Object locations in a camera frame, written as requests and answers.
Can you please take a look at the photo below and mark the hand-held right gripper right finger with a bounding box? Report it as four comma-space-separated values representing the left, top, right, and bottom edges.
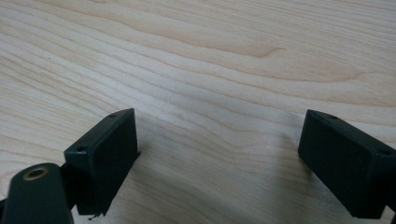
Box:
297, 109, 396, 219

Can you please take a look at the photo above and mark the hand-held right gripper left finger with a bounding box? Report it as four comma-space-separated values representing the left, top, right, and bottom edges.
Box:
64, 107, 141, 217

